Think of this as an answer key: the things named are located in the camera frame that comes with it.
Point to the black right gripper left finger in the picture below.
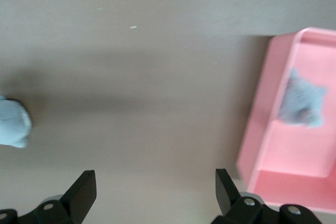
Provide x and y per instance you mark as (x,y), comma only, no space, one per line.
(78,195)

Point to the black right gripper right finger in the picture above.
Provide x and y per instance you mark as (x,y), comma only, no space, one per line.
(228,197)

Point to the grey plush toy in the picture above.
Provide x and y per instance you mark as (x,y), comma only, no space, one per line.
(302,100)
(13,121)

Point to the pink plastic box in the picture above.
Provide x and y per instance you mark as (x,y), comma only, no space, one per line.
(294,150)

